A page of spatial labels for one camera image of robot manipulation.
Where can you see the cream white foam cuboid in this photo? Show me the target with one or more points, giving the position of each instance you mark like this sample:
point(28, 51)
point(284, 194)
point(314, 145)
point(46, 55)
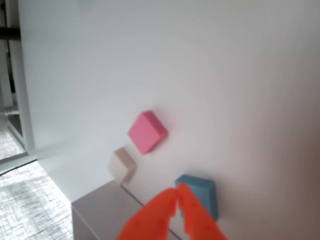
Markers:
point(122, 167)

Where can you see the white cardboard bin box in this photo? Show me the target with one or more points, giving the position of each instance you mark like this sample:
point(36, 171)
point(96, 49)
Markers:
point(100, 212)

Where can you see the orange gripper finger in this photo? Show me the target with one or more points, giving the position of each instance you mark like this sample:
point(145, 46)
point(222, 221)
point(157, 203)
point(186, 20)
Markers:
point(150, 217)
point(197, 217)

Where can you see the white furniture leg frame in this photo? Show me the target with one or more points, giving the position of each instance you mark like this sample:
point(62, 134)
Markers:
point(25, 100)

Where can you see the grey white woven rug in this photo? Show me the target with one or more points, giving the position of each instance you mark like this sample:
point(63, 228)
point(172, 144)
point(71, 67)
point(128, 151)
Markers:
point(25, 200)

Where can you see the blue foam cuboid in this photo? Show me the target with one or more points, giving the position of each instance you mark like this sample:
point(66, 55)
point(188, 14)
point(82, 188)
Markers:
point(202, 190)

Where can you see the pink foam cuboid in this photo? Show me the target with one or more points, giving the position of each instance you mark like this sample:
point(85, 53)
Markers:
point(145, 132)

